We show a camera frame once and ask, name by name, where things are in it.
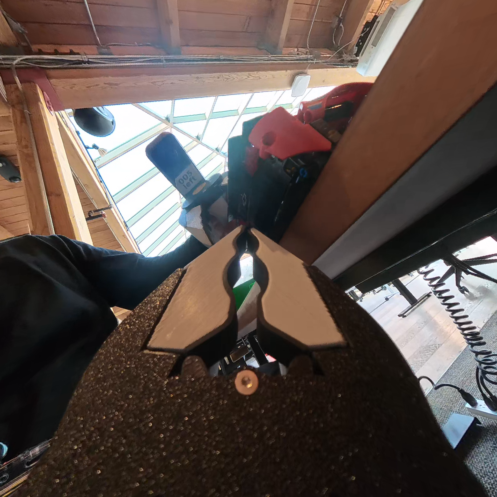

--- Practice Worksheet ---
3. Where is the white wall device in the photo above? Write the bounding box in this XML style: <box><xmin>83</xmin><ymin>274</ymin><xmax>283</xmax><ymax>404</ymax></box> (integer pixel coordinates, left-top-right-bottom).
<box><xmin>355</xmin><ymin>0</ymin><xmax>425</xmax><ymax>77</ymax></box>

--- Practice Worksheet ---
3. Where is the small black wall device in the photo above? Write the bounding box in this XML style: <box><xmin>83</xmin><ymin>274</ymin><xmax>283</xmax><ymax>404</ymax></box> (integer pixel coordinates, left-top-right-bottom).
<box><xmin>0</xmin><ymin>155</ymin><xmax>23</xmax><ymax>184</ymax></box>

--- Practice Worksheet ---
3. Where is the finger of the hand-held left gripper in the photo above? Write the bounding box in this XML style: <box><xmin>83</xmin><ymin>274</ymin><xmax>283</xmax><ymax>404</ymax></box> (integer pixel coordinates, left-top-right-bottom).
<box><xmin>179</xmin><ymin>205</ymin><xmax>214</xmax><ymax>248</ymax></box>
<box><xmin>209</xmin><ymin>193</ymin><xmax>236</xmax><ymax>244</ymax></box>

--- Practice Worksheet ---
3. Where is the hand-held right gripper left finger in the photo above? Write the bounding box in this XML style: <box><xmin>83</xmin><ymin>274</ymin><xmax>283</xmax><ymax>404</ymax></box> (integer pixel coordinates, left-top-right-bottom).
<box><xmin>147</xmin><ymin>226</ymin><xmax>247</xmax><ymax>360</ymax></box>

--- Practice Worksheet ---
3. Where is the black power plug cable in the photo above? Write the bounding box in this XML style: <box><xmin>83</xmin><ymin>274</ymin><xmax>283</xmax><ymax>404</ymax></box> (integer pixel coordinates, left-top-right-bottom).
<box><xmin>416</xmin><ymin>374</ymin><xmax>479</xmax><ymax>409</ymax></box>

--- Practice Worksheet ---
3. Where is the clear badge holder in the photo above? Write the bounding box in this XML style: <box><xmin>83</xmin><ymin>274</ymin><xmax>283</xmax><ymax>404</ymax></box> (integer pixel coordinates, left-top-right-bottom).
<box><xmin>0</xmin><ymin>438</ymin><xmax>52</xmax><ymax>491</ymax></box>

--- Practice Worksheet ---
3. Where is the white ceiling sensor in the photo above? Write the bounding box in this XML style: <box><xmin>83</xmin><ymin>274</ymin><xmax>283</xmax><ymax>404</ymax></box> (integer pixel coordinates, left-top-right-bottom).
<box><xmin>291</xmin><ymin>73</ymin><xmax>312</xmax><ymax>98</ymax></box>

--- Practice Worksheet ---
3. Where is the coiled black cable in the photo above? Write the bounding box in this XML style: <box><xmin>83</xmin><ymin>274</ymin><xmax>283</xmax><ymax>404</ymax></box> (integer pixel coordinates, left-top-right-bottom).
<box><xmin>419</xmin><ymin>263</ymin><xmax>497</xmax><ymax>413</ymax></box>

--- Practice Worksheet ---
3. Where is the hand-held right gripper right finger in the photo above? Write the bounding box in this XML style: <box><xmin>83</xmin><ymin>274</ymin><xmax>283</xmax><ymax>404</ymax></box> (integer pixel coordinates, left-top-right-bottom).
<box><xmin>248</xmin><ymin>227</ymin><xmax>347</xmax><ymax>364</ymax></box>

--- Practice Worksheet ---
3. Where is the white power strip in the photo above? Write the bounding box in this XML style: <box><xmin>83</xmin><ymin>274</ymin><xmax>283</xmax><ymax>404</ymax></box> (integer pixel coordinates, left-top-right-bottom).
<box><xmin>465</xmin><ymin>401</ymin><xmax>497</xmax><ymax>419</ymax></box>

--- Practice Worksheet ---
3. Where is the ceiling cable bundle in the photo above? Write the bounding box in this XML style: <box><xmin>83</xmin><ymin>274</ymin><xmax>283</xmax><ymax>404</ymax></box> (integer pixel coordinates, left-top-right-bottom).
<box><xmin>0</xmin><ymin>54</ymin><xmax>359</xmax><ymax>66</ymax></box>

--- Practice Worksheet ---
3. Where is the red white blue toy car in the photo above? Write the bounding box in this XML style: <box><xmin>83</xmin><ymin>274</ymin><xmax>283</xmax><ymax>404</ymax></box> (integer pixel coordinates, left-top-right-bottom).
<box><xmin>226</xmin><ymin>82</ymin><xmax>375</xmax><ymax>249</ymax></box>

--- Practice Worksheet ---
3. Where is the black floor box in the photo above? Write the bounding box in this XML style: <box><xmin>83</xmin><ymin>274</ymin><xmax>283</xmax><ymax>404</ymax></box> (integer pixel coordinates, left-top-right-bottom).
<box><xmin>442</xmin><ymin>413</ymin><xmax>483</xmax><ymax>450</ymax></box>

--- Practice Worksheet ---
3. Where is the black dome ceiling device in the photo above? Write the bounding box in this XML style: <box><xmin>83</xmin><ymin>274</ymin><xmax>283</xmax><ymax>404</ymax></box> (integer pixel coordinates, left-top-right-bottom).
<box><xmin>73</xmin><ymin>107</ymin><xmax>116</xmax><ymax>137</ymax></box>

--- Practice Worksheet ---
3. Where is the person's left forearm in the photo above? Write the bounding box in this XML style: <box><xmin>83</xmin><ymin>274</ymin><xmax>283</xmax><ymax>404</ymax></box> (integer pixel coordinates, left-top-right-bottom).
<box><xmin>0</xmin><ymin>234</ymin><xmax>211</xmax><ymax>312</ymax></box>

